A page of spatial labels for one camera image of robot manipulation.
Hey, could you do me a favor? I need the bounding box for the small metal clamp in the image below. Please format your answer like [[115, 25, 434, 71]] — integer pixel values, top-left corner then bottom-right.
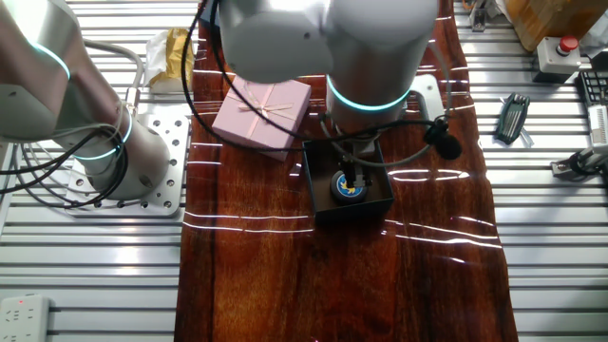
[[468, 0, 490, 33]]

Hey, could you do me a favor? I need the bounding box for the black keyboard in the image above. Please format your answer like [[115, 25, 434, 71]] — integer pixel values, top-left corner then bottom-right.
[[575, 69, 608, 108]]

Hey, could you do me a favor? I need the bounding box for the black base cable bundle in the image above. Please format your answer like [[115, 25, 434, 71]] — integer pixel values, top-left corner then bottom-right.
[[0, 121, 132, 208]]

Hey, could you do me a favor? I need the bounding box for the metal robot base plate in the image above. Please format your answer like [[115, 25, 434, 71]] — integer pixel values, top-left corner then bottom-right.
[[64, 113, 191, 219]]

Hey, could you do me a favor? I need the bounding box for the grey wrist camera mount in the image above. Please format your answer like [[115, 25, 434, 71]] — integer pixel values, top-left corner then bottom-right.
[[408, 74, 447, 123]]

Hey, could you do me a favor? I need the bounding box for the black cable bead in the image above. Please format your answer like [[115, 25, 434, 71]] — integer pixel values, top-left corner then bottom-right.
[[423, 119, 464, 162]]

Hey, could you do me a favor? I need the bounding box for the black disc with blue emblem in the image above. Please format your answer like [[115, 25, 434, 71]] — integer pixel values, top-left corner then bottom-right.
[[330, 169, 370, 206]]

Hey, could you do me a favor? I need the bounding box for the grey robot base hose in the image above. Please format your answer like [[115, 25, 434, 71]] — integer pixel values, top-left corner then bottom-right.
[[81, 39, 145, 111]]

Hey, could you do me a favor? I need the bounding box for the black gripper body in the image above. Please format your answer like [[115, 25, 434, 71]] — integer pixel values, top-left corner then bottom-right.
[[337, 135, 379, 165]]

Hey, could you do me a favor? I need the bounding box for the white power strip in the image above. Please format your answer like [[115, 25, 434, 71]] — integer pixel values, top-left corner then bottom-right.
[[0, 293, 52, 342]]

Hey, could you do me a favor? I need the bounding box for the small clamped silver camera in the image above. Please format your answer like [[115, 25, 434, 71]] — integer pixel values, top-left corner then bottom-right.
[[550, 144, 608, 181]]

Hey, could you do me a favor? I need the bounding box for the emergency stop button box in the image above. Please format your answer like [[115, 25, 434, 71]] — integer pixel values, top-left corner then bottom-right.
[[531, 34, 583, 85]]

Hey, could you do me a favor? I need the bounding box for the glossy wood grain mat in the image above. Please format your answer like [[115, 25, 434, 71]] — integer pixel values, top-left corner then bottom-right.
[[173, 0, 520, 342]]

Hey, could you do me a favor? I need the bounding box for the pink gift box with ribbon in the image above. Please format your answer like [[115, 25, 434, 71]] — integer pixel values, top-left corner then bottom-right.
[[211, 75, 313, 162]]

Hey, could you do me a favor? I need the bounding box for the gold foil packet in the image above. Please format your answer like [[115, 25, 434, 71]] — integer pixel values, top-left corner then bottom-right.
[[143, 27, 196, 94]]

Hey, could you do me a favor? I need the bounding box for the green hex key set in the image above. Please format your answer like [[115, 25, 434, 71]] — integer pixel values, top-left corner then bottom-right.
[[493, 92, 532, 146]]

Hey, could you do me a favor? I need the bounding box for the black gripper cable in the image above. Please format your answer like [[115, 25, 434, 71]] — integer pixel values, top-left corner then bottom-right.
[[180, 0, 443, 153]]

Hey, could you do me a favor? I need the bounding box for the dark navy open box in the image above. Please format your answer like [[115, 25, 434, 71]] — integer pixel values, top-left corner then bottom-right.
[[301, 132, 396, 225]]

